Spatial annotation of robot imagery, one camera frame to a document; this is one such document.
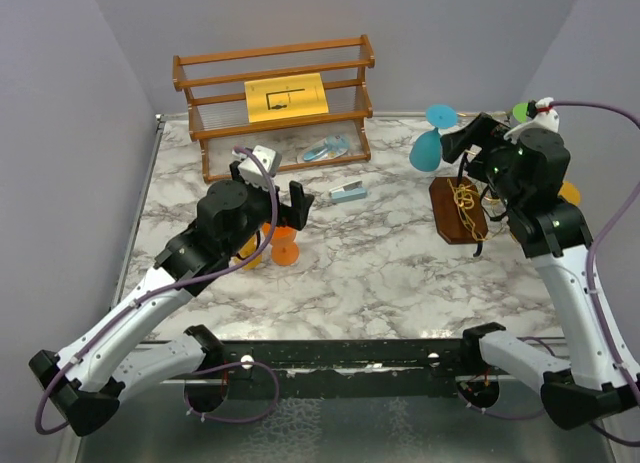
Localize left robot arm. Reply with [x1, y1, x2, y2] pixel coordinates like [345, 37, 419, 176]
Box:
[29, 159, 314, 436]

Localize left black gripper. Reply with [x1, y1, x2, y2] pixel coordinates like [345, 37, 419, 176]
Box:
[224, 161, 313, 258]

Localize purple cable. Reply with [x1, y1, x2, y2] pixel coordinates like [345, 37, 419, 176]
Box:
[33, 145, 281, 437]
[539, 98, 640, 447]

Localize wooden shelf rack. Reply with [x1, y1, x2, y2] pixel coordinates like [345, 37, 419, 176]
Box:
[172, 34, 376, 183]

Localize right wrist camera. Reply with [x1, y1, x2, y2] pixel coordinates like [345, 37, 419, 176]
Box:
[504, 97, 560, 143]

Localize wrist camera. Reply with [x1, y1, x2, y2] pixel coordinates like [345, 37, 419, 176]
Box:
[234, 145, 282, 189]
[504, 97, 560, 143]

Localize yellow wine glass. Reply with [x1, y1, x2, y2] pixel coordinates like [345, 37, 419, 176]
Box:
[234, 235, 264, 271]
[558, 180, 582, 206]

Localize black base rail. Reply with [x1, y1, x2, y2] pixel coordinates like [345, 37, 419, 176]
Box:
[177, 322, 506, 402]

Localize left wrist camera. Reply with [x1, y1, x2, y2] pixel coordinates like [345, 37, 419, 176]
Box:
[234, 145, 282, 189]

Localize blue wine glass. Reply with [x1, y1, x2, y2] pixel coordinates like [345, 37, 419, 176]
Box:
[409, 104, 458, 172]

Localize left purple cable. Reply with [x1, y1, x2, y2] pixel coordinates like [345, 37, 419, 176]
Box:
[33, 145, 281, 437]

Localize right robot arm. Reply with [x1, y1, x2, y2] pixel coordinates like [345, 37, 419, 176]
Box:
[440, 108, 639, 430]

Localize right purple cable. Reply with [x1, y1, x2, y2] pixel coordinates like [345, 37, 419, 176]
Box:
[539, 98, 640, 447]

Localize light blue stapler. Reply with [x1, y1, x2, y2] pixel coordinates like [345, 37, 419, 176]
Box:
[329, 180, 368, 204]

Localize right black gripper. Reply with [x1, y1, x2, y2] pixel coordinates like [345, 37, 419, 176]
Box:
[443, 111, 526, 210]

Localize orange wine glass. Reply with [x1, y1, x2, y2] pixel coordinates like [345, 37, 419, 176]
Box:
[270, 227, 299, 266]

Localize green wine glass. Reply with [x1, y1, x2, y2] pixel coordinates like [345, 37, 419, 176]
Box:
[511, 101, 530, 123]

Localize blue correction tape package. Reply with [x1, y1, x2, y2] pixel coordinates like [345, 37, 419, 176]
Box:
[297, 134, 350, 163]

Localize wine glass rack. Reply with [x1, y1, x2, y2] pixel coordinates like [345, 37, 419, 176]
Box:
[429, 149, 502, 258]

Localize yellow book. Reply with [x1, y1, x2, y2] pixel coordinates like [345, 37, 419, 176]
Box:
[244, 73, 329, 124]

